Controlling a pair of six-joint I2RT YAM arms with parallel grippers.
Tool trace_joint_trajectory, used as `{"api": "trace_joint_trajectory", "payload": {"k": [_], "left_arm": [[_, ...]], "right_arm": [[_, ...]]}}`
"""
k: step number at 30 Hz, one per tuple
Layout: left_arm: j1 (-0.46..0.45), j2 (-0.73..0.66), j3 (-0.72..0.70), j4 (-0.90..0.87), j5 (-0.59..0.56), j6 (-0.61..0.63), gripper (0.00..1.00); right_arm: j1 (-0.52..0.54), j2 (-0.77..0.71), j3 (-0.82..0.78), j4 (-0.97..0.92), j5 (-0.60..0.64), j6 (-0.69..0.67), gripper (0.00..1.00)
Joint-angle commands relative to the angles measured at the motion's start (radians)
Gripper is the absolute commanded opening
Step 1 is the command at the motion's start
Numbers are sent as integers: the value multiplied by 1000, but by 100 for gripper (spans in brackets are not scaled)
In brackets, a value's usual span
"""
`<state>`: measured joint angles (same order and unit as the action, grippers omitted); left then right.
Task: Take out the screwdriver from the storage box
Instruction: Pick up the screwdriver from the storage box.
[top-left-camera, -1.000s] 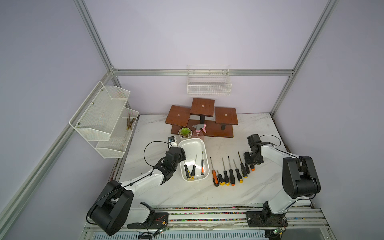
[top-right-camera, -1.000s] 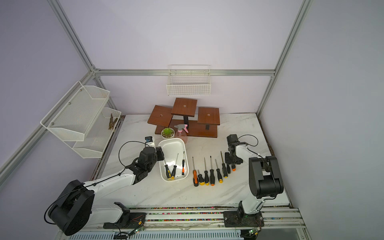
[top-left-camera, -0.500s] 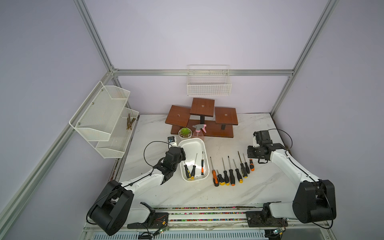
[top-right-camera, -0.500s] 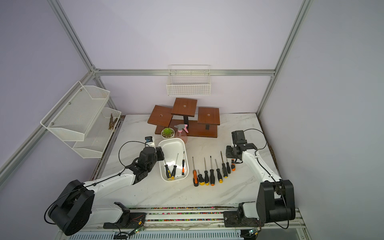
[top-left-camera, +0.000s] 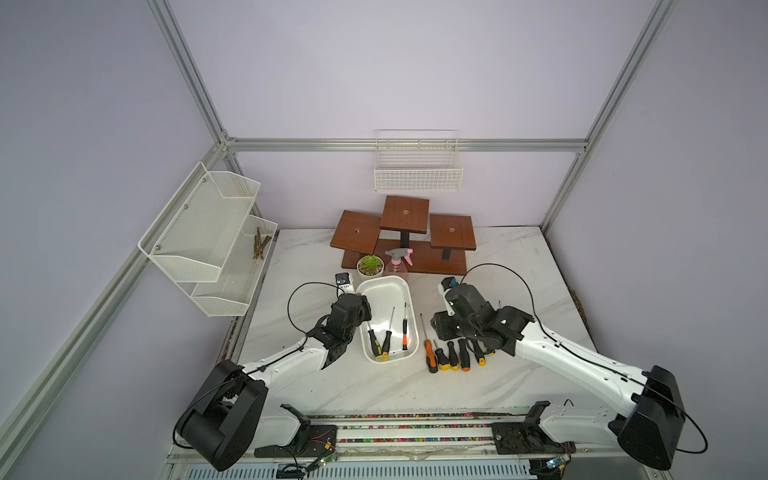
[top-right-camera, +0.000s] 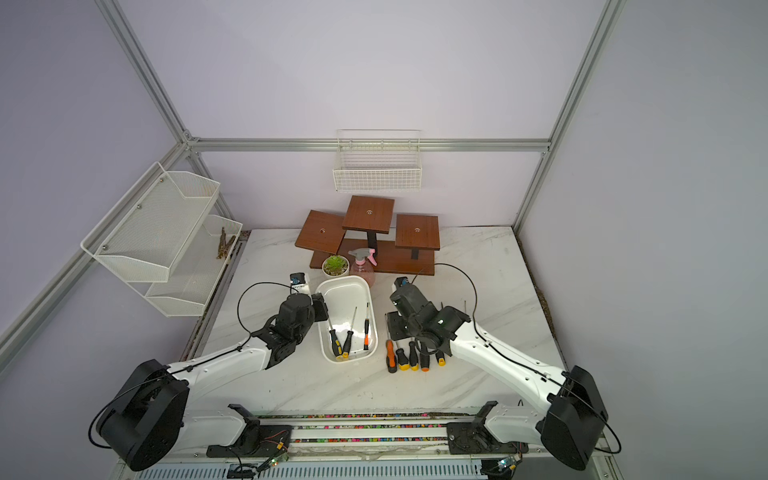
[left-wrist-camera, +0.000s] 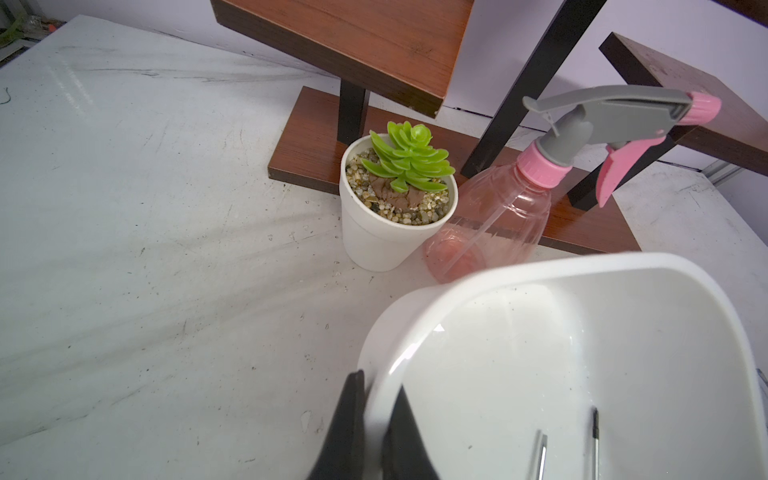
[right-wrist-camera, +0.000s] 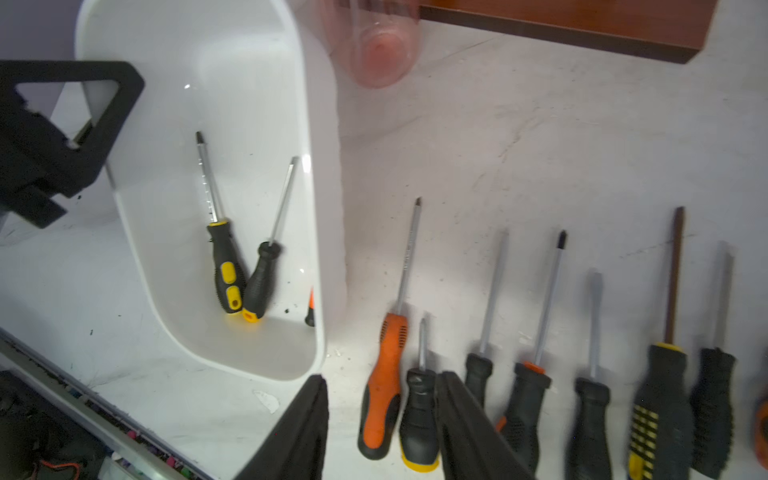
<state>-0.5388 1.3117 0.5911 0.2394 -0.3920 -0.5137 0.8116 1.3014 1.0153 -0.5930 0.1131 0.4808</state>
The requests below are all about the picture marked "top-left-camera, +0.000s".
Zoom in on black yellow stubby screwdriver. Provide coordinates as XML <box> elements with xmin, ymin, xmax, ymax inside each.
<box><xmin>432</xmin><ymin>339</ymin><xmax>450</xmax><ymax>371</ymax></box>

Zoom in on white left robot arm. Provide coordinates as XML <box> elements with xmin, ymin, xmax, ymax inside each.
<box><xmin>173</xmin><ymin>293</ymin><xmax>372</xmax><ymax>471</ymax></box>

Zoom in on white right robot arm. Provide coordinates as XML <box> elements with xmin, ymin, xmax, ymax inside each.
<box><xmin>431</xmin><ymin>277</ymin><xmax>686</xmax><ymax>470</ymax></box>

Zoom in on white storage box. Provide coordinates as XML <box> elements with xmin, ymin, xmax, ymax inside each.
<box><xmin>356</xmin><ymin>276</ymin><xmax>421</xmax><ymax>365</ymax></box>

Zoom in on potted green succulent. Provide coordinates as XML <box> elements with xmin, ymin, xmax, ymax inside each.
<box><xmin>356</xmin><ymin>255</ymin><xmax>385</xmax><ymax>279</ymax></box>

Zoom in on pink spray bottle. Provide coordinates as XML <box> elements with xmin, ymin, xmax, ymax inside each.
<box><xmin>384</xmin><ymin>248</ymin><xmax>413</xmax><ymax>282</ymax></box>

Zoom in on brown wooden tiered stand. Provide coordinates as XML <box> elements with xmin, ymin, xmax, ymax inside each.
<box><xmin>330</xmin><ymin>195</ymin><xmax>477</xmax><ymax>275</ymax></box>

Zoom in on brown twigs on shelf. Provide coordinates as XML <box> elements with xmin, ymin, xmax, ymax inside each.
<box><xmin>252</xmin><ymin>227</ymin><xmax>273</xmax><ymax>260</ymax></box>

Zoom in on white mesh lower shelf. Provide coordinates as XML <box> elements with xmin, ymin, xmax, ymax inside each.
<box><xmin>191</xmin><ymin>215</ymin><xmax>278</xmax><ymax>317</ymax></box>

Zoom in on white mesh shelf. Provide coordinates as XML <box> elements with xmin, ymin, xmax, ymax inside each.
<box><xmin>138</xmin><ymin>163</ymin><xmax>260</xmax><ymax>283</ymax></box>
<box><xmin>191</xmin><ymin>215</ymin><xmax>278</xmax><ymax>317</ymax></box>

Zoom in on white mesh upper shelf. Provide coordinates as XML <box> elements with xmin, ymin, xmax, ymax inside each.
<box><xmin>138</xmin><ymin>163</ymin><xmax>260</xmax><ymax>283</ymax></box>

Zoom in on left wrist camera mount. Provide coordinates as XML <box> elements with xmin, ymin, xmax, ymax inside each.
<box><xmin>335</xmin><ymin>272</ymin><xmax>355</xmax><ymax>295</ymax></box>

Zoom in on black handled flat screwdriver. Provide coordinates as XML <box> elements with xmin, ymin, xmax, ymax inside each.
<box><xmin>382</xmin><ymin>308</ymin><xmax>395</xmax><ymax>360</ymax></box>

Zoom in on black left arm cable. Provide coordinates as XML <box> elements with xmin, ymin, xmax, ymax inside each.
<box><xmin>172</xmin><ymin>280</ymin><xmax>346</xmax><ymax>450</ymax></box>

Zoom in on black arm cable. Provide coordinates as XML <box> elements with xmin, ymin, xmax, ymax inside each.
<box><xmin>172</xmin><ymin>280</ymin><xmax>346</xmax><ymax>450</ymax></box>
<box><xmin>458</xmin><ymin>262</ymin><xmax>709</xmax><ymax>455</ymax></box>

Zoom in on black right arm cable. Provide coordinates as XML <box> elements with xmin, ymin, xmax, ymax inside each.
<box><xmin>458</xmin><ymin>262</ymin><xmax>709</xmax><ymax>455</ymax></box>

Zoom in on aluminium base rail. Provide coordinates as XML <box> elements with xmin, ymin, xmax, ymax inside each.
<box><xmin>158</xmin><ymin>412</ymin><xmax>667</xmax><ymax>480</ymax></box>

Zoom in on white wire wall basket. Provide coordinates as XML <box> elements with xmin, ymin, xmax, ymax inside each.
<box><xmin>374</xmin><ymin>129</ymin><xmax>464</xmax><ymax>194</ymax></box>

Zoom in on aluminium frame post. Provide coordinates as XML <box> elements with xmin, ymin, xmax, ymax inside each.
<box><xmin>540</xmin><ymin>0</ymin><xmax>678</xmax><ymax>235</ymax></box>

